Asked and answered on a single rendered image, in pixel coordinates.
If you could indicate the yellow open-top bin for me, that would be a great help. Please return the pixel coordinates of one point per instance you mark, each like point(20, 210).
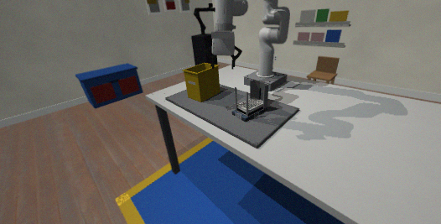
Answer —
point(202, 82)

